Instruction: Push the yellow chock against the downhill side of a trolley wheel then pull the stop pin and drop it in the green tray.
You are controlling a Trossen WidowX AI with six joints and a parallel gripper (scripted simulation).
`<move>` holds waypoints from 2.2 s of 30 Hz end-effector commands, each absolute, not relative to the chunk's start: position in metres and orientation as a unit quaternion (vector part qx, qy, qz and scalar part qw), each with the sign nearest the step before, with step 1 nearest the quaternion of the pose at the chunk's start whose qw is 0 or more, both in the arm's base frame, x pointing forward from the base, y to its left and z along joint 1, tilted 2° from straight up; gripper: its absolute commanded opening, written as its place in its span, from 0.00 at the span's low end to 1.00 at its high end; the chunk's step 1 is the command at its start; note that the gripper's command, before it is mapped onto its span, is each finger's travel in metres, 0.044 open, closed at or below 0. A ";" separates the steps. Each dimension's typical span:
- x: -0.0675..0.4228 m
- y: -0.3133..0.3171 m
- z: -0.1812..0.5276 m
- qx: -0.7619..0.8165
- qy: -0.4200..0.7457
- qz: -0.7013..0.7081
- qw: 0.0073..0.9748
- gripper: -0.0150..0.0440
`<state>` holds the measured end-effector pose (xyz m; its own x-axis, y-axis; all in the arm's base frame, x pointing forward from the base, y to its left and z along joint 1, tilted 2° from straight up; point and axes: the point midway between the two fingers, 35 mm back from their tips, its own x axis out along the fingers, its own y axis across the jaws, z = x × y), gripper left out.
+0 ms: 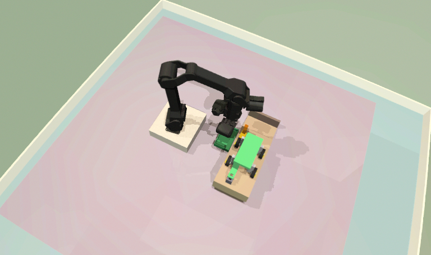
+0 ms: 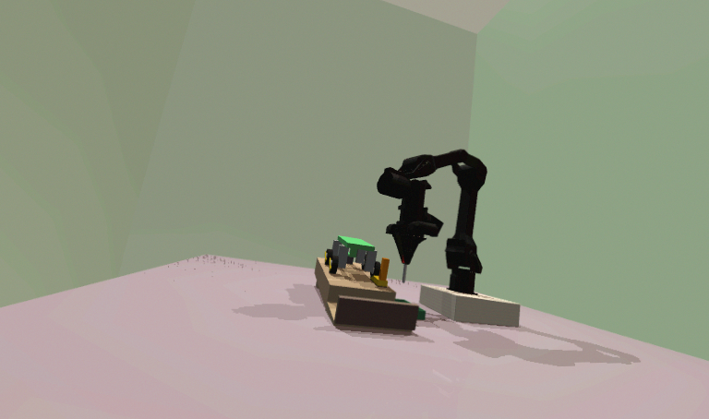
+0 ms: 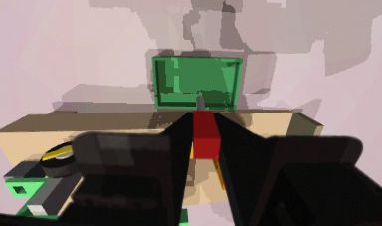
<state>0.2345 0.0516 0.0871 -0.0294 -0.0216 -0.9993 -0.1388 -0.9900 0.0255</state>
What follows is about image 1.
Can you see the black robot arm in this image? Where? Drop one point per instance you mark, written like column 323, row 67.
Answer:
column 236, row 92

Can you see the yellow wheel chock with orange handle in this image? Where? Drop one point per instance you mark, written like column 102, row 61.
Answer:
column 243, row 133

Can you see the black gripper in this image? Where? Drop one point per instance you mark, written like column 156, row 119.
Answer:
column 227, row 125

